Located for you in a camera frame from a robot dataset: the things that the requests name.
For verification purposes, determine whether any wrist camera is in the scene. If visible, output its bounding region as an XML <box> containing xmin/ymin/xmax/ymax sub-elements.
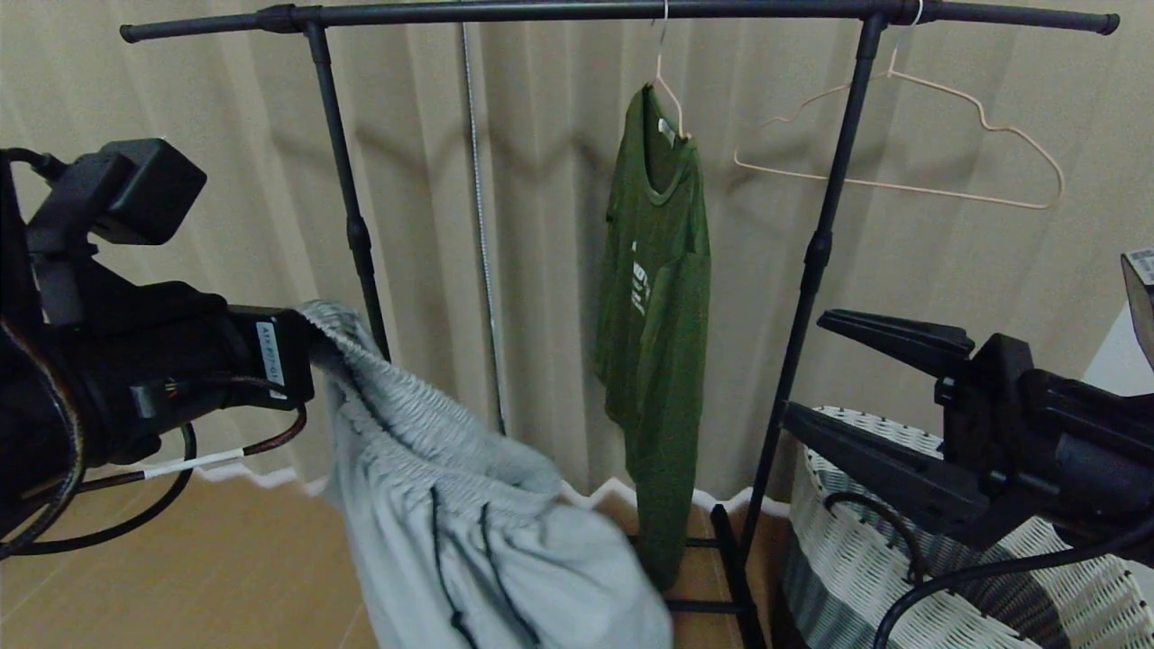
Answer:
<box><xmin>1121</xmin><ymin>248</ymin><xmax>1154</xmax><ymax>370</ymax></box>
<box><xmin>25</xmin><ymin>138</ymin><xmax>208</xmax><ymax>321</ymax></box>

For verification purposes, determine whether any white laundry basket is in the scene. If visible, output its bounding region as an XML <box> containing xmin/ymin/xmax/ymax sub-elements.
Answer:
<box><xmin>780</xmin><ymin>406</ymin><xmax>1154</xmax><ymax>649</ymax></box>

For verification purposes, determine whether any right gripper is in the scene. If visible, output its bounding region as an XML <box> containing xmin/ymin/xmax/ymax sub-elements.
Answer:
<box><xmin>780</xmin><ymin>309</ymin><xmax>1154</xmax><ymax>569</ymax></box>

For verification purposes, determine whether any metal curtain wand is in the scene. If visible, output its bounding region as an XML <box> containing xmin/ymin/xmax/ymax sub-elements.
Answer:
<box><xmin>460</xmin><ymin>23</ymin><xmax>508</xmax><ymax>435</ymax></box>

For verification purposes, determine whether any black clothes rack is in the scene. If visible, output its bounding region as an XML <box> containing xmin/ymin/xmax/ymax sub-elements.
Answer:
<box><xmin>120</xmin><ymin>0</ymin><xmax>1121</xmax><ymax>649</ymax></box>

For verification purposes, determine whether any pink clothes hanger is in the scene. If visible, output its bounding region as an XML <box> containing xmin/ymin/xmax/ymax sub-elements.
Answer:
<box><xmin>651</xmin><ymin>0</ymin><xmax>691</xmax><ymax>142</ymax></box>
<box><xmin>732</xmin><ymin>0</ymin><xmax>1067</xmax><ymax>211</ymax></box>

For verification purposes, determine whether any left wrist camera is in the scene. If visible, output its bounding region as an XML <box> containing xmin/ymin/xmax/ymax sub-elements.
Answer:
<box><xmin>25</xmin><ymin>138</ymin><xmax>208</xmax><ymax>321</ymax></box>

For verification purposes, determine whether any pale grey garment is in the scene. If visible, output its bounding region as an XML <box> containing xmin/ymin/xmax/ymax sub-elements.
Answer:
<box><xmin>298</xmin><ymin>300</ymin><xmax>675</xmax><ymax>649</ymax></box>

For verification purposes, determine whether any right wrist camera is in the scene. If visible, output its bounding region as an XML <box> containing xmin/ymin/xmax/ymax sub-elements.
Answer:
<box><xmin>1121</xmin><ymin>248</ymin><xmax>1154</xmax><ymax>370</ymax></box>

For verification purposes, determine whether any green long-sleeved shirt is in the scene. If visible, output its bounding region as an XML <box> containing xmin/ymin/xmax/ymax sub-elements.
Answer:
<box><xmin>593</xmin><ymin>83</ymin><xmax>713</xmax><ymax>594</ymax></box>

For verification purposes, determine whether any beige curtain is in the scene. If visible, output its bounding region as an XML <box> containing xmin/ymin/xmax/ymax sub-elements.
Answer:
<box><xmin>0</xmin><ymin>0</ymin><xmax>1154</xmax><ymax>519</ymax></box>

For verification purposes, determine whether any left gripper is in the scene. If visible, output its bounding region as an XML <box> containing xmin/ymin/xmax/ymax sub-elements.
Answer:
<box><xmin>81</xmin><ymin>281</ymin><xmax>316</xmax><ymax>461</ymax></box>

